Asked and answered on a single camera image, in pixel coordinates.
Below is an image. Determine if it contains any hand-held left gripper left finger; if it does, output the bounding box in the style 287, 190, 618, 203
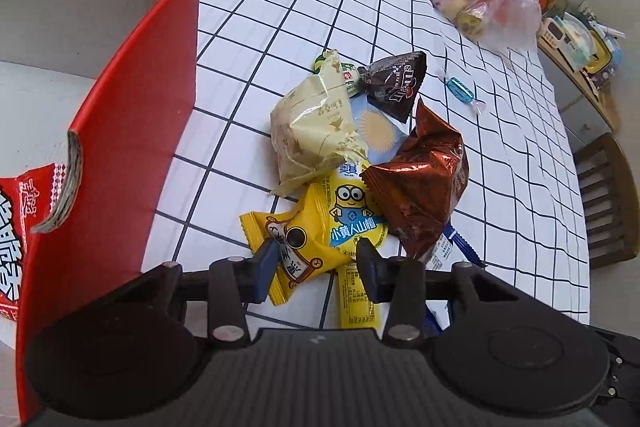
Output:
95, 239, 281, 350

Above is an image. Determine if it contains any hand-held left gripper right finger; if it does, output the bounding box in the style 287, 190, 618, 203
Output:
356, 238, 526, 350

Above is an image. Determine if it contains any small yellow snack packet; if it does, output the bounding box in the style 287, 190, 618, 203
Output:
240, 183, 358, 306

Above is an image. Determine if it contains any long yellow cartoon packet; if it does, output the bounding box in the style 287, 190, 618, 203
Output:
327, 159, 396, 330

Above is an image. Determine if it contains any blue white snack packet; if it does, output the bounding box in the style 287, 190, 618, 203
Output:
425, 227, 488, 333

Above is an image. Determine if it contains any copper foil snack packet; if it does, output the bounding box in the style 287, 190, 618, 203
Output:
361, 97, 469, 264

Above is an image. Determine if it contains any light blue snack packet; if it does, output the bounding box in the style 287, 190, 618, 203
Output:
350, 94, 413, 168

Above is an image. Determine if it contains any cream snack packet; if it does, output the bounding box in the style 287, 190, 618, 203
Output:
270, 49, 373, 198

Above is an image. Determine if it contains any dark brown chocolate packet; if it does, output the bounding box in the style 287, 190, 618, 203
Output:
357, 51, 428, 124

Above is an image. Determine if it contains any green white small packet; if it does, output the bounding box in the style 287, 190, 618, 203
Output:
313, 59, 368, 98

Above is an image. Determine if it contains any red cardboard box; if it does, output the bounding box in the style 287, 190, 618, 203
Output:
0, 0, 202, 425

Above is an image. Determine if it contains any blue candy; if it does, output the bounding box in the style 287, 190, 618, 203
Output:
436, 69, 487, 115

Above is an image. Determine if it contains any slatted wooden chair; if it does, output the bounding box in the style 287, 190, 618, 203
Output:
575, 132, 640, 270

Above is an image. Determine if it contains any wooden side cabinet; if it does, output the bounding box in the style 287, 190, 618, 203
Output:
537, 32, 621, 132

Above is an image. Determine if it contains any white small device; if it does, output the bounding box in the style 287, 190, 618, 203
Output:
540, 18, 568, 50

